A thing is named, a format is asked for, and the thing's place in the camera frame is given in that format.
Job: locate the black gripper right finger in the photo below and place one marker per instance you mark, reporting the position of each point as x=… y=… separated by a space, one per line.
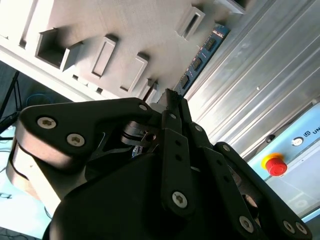
x=217 y=172

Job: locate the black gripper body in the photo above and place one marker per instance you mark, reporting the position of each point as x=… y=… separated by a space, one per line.
x=112 y=207

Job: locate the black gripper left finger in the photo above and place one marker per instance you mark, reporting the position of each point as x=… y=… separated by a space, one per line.
x=75 y=120

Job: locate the blue RAM stick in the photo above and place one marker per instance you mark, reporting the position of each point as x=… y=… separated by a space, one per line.
x=197 y=61

